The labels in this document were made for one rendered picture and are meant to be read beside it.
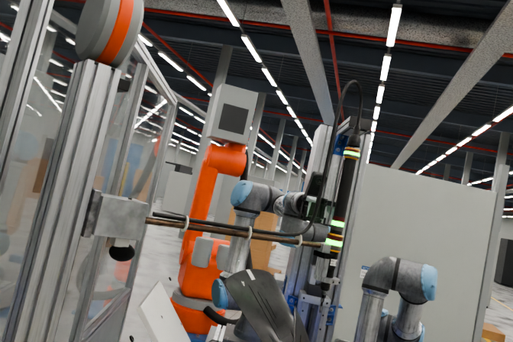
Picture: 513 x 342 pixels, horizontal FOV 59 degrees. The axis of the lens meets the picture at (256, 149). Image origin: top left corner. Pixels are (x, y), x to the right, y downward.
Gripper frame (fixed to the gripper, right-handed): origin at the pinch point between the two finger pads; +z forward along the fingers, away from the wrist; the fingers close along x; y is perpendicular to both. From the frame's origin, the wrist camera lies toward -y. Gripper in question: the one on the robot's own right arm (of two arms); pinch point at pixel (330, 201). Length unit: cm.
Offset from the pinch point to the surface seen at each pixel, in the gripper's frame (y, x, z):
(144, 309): 31, 46, 25
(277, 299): 29.0, 10.7, 3.3
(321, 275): 19.3, 2.7, 10.7
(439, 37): -371, -427, -645
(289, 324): 33.8, 7.6, 8.1
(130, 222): 12, 53, 37
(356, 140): -17.8, -0.1, 9.6
